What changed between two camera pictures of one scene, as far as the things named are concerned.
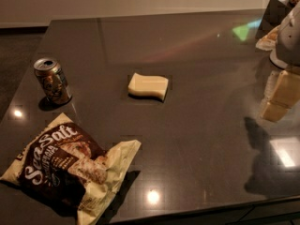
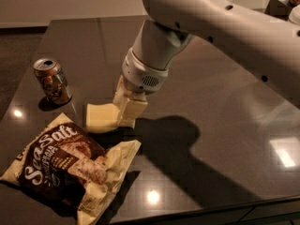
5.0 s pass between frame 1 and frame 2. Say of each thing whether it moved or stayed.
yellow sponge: moved
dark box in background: stayed
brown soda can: stayed
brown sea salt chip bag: stayed
